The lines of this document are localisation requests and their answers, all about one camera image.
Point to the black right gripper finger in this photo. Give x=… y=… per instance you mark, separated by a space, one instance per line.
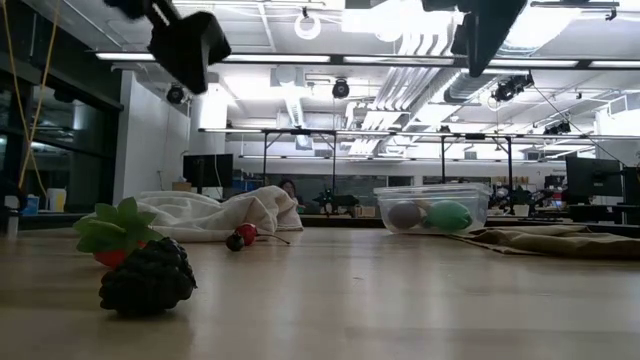
x=492 y=30
x=459 y=35

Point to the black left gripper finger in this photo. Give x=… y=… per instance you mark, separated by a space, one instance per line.
x=190 y=50

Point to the green toy mango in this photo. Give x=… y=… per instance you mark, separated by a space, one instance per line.
x=449 y=216

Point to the brown toy kiwi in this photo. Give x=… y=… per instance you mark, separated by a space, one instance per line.
x=404 y=215

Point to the red toy strawberry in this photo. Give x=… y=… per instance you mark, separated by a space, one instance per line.
x=115 y=225

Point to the red toy cherry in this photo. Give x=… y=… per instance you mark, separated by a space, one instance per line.
x=246 y=232

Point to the black background robot arm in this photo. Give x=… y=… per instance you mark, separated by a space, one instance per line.
x=335 y=200

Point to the clear plastic tupperware container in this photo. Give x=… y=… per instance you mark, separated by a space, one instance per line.
x=480 y=200

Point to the black computer monitor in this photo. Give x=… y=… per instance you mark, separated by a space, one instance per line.
x=594 y=176
x=207 y=170

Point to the white checked kitchen towel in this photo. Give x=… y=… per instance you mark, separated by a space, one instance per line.
x=210 y=215

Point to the person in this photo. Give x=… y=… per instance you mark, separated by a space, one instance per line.
x=289 y=189

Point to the white and yellow container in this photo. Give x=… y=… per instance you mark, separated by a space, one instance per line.
x=56 y=200

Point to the tan cloth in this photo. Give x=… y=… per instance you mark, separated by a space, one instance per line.
x=550 y=242

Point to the blue box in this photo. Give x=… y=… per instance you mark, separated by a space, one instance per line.
x=31 y=205

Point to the black toy blackberry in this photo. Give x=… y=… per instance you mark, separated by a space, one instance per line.
x=147 y=277

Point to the black ceiling camera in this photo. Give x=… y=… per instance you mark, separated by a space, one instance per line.
x=340 y=88
x=175 y=94
x=510 y=87

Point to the black aluminium rig frame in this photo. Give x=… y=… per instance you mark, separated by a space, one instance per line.
x=337 y=59

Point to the black background rig frame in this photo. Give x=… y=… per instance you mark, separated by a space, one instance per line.
x=334 y=160

